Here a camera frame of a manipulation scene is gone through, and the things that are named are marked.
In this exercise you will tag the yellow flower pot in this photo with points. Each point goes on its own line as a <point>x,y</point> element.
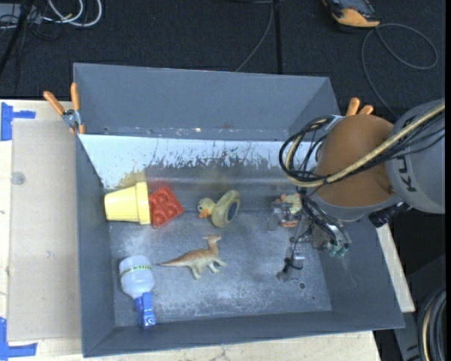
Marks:
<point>126,203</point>

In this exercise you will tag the red toy brick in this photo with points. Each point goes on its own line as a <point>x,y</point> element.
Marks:
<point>165,207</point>

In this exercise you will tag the yellow rubber duck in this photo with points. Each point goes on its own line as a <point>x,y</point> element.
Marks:
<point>223,209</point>

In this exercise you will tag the small yellow and orange toy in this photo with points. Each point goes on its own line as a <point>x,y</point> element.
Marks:
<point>294,201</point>

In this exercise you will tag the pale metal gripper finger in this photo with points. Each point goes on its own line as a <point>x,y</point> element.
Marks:
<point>291,269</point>
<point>277,214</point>

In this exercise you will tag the pale wood flat board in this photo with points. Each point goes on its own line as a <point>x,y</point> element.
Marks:
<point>41,220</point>

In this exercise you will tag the grey metal bin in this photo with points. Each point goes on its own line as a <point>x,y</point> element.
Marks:
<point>248,288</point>

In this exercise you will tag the white spray bottle blue nozzle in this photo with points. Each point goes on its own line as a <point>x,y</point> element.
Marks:
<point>135,276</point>

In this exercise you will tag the orange toy dinosaur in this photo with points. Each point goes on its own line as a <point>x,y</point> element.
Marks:
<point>197,258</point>

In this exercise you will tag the black cylinder on white bracket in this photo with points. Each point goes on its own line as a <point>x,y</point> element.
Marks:
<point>389,216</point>

